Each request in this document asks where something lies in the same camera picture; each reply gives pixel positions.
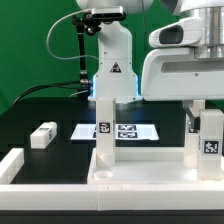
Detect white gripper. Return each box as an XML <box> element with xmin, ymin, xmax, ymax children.
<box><xmin>141</xmin><ymin>48</ymin><xmax>224</xmax><ymax>133</ymax></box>

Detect white desk top tray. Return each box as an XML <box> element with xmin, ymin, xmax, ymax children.
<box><xmin>87</xmin><ymin>147</ymin><xmax>197</xmax><ymax>185</ymax></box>

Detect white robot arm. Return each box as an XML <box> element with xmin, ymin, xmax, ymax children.
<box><xmin>77</xmin><ymin>0</ymin><xmax>224</xmax><ymax>102</ymax></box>

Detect fiducial marker sheet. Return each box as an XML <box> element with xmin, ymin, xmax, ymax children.
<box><xmin>71</xmin><ymin>124</ymin><xmax>159</xmax><ymax>141</ymax></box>

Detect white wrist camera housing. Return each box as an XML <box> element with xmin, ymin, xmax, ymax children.
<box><xmin>149</xmin><ymin>17</ymin><xmax>202</xmax><ymax>48</ymax></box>

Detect white front fence rail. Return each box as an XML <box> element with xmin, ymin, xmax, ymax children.
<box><xmin>0</xmin><ymin>182</ymin><xmax>224</xmax><ymax>211</ymax></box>

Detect white fence rail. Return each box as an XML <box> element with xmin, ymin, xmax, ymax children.
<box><xmin>0</xmin><ymin>148</ymin><xmax>24</xmax><ymax>185</ymax></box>
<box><xmin>0</xmin><ymin>182</ymin><xmax>224</xmax><ymax>211</ymax></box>

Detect black base cables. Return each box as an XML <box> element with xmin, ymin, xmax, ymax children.
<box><xmin>11</xmin><ymin>80</ymin><xmax>92</xmax><ymax>106</ymax></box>

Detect black camera on mount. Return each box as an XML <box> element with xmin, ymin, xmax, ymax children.
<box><xmin>84</xmin><ymin>6</ymin><xmax>126</xmax><ymax>22</ymax></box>

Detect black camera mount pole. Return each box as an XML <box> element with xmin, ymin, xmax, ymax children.
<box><xmin>72</xmin><ymin>13</ymin><xmax>101</xmax><ymax>88</ymax></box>

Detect grey camera cable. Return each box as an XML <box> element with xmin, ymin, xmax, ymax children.
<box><xmin>46</xmin><ymin>9</ymin><xmax>100</xmax><ymax>62</ymax></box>

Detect white left fence rail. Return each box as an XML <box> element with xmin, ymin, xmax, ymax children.
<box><xmin>0</xmin><ymin>148</ymin><xmax>24</xmax><ymax>185</ymax></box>

